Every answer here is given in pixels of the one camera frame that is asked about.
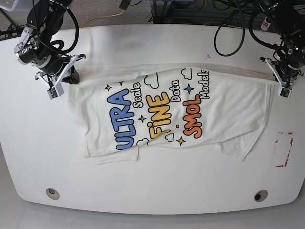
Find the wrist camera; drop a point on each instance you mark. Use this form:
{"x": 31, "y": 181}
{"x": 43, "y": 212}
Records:
{"x": 284, "y": 92}
{"x": 55, "y": 91}

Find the red tape rectangle marking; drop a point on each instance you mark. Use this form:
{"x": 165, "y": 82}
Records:
{"x": 282, "y": 149}

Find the white power strip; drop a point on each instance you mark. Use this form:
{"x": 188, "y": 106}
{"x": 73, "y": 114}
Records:
{"x": 265, "y": 24}

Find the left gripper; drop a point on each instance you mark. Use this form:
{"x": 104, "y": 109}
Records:
{"x": 287, "y": 65}

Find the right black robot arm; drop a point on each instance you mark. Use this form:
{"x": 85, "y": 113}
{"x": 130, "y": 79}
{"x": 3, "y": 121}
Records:
{"x": 46, "y": 19}

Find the table grommet hole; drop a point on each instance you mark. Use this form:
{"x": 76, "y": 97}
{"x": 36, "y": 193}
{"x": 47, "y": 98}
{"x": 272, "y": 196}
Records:
{"x": 52, "y": 193}
{"x": 261, "y": 195}

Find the left table grommet hole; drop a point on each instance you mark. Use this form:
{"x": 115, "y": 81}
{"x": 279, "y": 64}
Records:
{"x": 52, "y": 193}

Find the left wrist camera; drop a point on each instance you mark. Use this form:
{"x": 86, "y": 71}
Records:
{"x": 284, "y": 92}

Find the white printed T-shirt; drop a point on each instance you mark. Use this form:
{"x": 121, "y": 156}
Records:
{"x": 177, "y": 108}

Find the right table grommet hole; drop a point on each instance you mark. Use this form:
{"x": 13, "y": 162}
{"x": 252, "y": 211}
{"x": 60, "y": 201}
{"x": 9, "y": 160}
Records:
{"x": 261, "y": 195}

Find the black tripod stand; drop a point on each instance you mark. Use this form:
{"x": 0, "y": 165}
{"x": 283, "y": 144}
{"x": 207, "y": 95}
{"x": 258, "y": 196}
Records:
{"x": 11, "y": 32}

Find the clear plastic storage box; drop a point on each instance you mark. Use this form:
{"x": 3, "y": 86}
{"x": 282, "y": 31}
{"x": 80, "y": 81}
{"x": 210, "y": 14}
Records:
{"x": 8, "y": 5}

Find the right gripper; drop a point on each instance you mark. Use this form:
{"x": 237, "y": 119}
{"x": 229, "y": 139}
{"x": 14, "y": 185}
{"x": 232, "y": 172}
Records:
{"x": 54, "y": 68}

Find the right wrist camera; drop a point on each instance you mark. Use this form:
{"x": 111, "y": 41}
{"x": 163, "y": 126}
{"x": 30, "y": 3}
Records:
{"x": 55, "y": 91}

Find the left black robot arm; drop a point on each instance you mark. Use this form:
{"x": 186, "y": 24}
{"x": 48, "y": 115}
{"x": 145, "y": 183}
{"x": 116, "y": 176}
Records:
{"x": 290, "y": 25}

